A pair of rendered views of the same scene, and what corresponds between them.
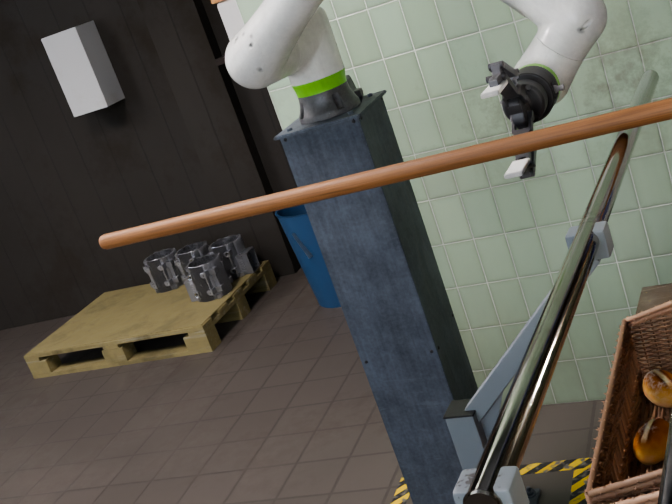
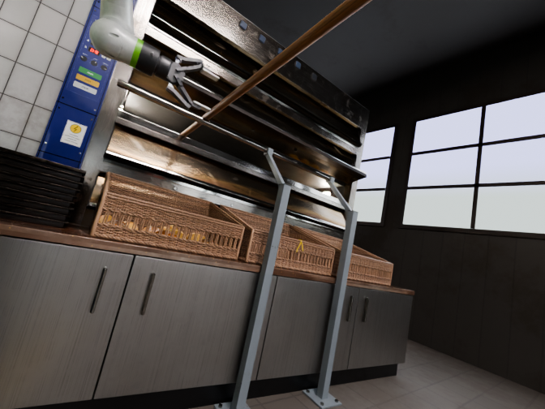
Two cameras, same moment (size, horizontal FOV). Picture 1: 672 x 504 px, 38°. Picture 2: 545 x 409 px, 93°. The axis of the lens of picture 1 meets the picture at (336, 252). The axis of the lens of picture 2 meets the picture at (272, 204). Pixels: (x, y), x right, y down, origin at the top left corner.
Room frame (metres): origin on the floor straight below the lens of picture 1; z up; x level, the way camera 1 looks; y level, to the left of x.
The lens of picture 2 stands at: (2.18, 0.42, 0.67)
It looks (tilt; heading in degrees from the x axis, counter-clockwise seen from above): 9 degrees up; 208
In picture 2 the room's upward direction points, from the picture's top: 12 degrees clockwise
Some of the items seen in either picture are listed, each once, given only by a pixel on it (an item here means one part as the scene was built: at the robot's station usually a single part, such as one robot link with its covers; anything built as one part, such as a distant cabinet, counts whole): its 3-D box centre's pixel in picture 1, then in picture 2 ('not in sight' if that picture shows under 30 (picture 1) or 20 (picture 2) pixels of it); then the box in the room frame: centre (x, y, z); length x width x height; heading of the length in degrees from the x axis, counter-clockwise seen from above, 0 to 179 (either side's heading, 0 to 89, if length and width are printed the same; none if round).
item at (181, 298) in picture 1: (145, 302); not in sight; (4.89, 1.03, 0.17); 1.17 x 0.81 x 0.33; 65
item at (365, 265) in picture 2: not in sight; (341, 254); (0.29, 0.03, 0.72); 0.56 x 0.49 x 0.28; 152
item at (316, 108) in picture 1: (333, 94); not in sight; (2.31, -0.12, 1.23); 0.26 x 0.15 x 0.06; 155
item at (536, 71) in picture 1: (532, 94); (148, 60); (1.70, -0.43, 1.20); 0.12 x 0.06 x 0.09; 62
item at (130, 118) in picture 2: not in sight; (261, 171); (0.68, -0.52, 1.16); 1.80 x 0.06 x 0.04; 151
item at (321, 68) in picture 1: (304, 50); not in sight; (2.25, -0.09, 1.36); 0.16 x 0.13 x 0.19; 133
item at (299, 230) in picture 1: (335, 242); not in sight; (4.41, -0.01, 0.27); 0.46 x 0.42 x 0.53; 48
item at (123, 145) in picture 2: not in sight; (259, 191); (0.69, -0.50, 1.02); 1.79 x 0.11 x 0.19; 151
